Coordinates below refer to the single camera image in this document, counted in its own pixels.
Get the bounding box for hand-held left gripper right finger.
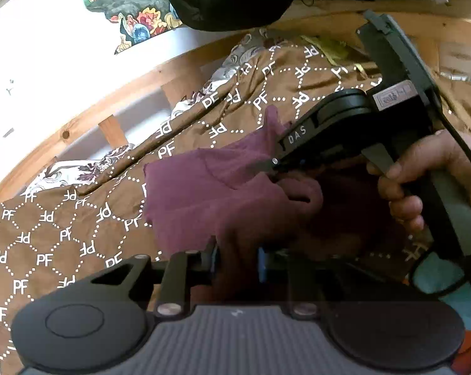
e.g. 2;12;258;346
258;248;361;318

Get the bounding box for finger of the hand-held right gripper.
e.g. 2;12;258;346
247;119;322;175

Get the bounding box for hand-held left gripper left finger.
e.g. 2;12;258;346
89;236;220;317

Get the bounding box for maroon long-sleeve shirt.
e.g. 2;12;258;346
142;105;408;293

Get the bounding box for person's right hand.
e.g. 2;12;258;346
366;130;471;236

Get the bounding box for yellow-green cloth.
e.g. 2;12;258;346
301;34;362;68

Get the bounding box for light blue cloth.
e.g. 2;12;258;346
413;252;471;334

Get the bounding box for brown patterned blanket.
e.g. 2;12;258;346
0;35;471;375

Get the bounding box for wooden bed frame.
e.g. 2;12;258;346
0;0;471;208

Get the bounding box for dark floral wall poster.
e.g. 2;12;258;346
76;0;182;54

